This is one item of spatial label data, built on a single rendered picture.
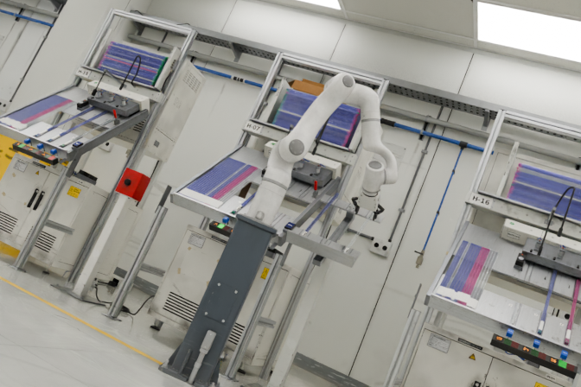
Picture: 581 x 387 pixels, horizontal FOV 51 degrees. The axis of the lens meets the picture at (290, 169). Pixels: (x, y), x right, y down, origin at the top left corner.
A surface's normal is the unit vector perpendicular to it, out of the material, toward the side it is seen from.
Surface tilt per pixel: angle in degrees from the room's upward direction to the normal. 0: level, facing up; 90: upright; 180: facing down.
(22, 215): 90
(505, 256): 44
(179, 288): 90
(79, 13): 90
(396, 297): 90
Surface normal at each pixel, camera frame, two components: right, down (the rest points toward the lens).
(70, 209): -0.29, -0.32
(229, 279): 0.03, -0.20
